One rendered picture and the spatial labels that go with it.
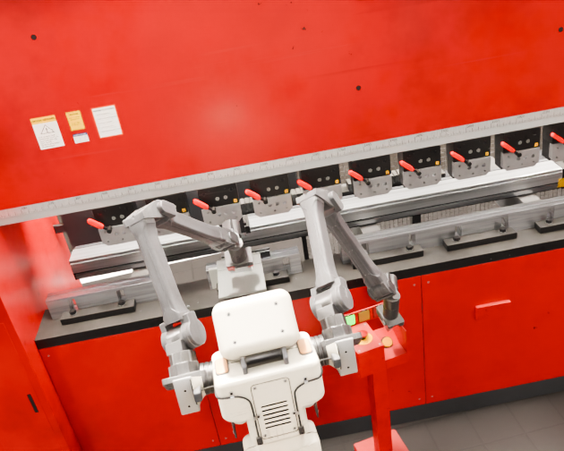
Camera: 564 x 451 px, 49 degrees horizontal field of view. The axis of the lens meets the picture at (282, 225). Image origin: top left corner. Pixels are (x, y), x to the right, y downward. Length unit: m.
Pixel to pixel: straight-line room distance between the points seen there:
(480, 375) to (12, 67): 2.31
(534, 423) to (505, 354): 0.35
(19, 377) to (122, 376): 0.40
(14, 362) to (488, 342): 1.98
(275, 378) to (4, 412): 1.45
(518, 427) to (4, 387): 2.22
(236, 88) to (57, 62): 0.60
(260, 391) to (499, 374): 1.67
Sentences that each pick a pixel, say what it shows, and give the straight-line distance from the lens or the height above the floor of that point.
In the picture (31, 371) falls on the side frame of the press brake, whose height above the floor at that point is 0.81.
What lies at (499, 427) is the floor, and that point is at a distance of 3.13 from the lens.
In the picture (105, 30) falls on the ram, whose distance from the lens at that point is 2.19.
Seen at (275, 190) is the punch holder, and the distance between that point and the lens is 2.37.
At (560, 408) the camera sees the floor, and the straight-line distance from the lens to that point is 3.26.
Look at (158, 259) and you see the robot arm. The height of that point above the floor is 1.44.
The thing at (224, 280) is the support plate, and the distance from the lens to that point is 2.40.
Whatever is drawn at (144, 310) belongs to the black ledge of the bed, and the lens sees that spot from 2.58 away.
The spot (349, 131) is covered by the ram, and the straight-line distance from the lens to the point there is 2.33.
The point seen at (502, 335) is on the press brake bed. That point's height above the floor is 0.43.
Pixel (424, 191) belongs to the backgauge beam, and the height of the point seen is 0.98.
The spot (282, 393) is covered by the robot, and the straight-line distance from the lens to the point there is 1.64.
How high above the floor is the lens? 2.32
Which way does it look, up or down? 29 degrees down
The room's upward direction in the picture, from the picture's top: 9 degrees counter-clockwise
